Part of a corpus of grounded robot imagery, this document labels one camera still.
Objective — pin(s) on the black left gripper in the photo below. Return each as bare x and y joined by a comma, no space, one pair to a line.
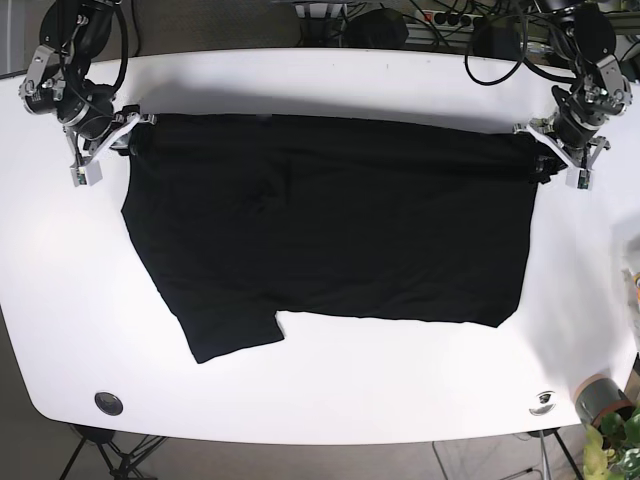
583,106

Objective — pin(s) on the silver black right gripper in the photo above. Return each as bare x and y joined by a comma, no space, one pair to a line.
86,112

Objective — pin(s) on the white graphic T-shirt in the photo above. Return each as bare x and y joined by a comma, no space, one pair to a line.
630,260

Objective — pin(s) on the black T-shirt with emoji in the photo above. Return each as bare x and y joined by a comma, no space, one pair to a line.
239,217

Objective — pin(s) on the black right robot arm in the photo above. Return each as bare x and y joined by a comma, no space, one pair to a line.
72,35

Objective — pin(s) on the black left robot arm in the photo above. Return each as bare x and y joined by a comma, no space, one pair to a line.
583,36

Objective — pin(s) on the silver table grommet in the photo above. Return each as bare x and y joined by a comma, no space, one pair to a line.
543,403

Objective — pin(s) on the black table grommet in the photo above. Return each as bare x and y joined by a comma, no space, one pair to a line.
108,403

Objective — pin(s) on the potted green plant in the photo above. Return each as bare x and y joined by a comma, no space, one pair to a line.
611,421

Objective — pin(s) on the black tripod stand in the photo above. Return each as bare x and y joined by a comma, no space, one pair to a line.
121,465

